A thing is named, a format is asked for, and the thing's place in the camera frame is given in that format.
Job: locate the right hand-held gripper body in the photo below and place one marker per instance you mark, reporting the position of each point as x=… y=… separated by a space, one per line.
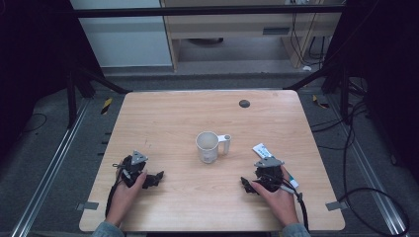
x=268 y=174

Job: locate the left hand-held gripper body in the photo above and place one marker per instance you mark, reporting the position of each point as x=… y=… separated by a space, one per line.
x=131 y=171

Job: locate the white toothpaste tube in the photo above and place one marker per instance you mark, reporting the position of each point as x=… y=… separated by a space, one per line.
x=262 y=150

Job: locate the white cup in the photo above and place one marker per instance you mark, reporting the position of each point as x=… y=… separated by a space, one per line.
x=207 y=149

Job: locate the person's left hand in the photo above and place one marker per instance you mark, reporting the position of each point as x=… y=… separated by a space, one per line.
x=123 y=200

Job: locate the person's right hand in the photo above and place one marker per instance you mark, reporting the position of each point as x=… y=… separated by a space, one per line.
x=280 y=204

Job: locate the grey tape piece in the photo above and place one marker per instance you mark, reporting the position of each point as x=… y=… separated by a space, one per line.
x=336 y=206
x=87 y=206

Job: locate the yellow black striped tape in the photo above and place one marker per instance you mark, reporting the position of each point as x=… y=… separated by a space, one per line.
x=106 y=106
x=319 y=102

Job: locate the round grey table grommet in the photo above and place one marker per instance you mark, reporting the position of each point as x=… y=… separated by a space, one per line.
x=244 y=103

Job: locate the black metal stand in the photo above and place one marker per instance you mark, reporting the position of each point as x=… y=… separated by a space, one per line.
x=71 y=98
x=344 y=95

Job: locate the small white floor object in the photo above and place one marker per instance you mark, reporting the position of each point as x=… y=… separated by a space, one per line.
x=307 y=68

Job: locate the white cabinet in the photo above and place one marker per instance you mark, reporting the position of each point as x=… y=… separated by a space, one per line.
x=125 y=42

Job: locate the dark curtain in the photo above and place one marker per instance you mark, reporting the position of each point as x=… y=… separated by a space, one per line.
x=29 y=65
x=388 y=82

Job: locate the light wooden desk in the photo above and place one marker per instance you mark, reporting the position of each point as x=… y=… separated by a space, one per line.
x=230 y=24

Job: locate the aluminium floor rail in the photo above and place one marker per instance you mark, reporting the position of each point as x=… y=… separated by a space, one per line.
x=49 y=171
x=372 y=177

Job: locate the black horizontal frame bar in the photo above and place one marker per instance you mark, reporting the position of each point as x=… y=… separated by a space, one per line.
x=197 y=11

